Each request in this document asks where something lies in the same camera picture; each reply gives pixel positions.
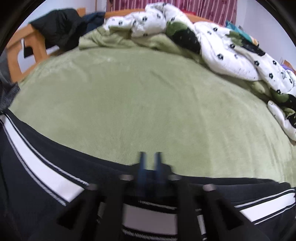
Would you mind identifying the grey jeans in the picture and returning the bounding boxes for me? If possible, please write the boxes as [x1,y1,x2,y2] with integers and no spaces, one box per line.
[0,51,20,113]

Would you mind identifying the teal patterned pillow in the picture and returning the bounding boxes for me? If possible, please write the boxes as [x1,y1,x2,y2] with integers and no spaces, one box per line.
[225,20,259,46]

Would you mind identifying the wooden bed frame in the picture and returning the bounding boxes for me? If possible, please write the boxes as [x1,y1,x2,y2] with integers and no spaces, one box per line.
[5,7,296,83]

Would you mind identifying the black pants with white stripe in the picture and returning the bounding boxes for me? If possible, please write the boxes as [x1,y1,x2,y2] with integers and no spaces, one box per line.
[1,110,295,240]

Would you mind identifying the white floral quilt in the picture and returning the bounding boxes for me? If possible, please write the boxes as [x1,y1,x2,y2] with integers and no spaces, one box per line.
[103,2,295,140]

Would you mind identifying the green fleece blanket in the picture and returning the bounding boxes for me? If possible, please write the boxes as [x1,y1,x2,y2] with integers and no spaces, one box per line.
[10,32,295,185]

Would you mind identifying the navy garment on frame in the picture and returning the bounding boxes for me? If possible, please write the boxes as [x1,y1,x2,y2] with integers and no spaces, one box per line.
[82,11,105,34]

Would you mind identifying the pink patterned curtain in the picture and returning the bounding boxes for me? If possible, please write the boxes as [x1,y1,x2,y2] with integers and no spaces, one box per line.
[106,0,238,26]

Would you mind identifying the black jacket on bed frame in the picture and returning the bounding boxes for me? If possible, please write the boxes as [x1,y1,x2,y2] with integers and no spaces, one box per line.
[30,9,87,51]

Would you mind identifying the purple cloth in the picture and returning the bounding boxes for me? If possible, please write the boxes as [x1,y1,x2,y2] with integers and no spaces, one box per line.
[281,64,296,74]

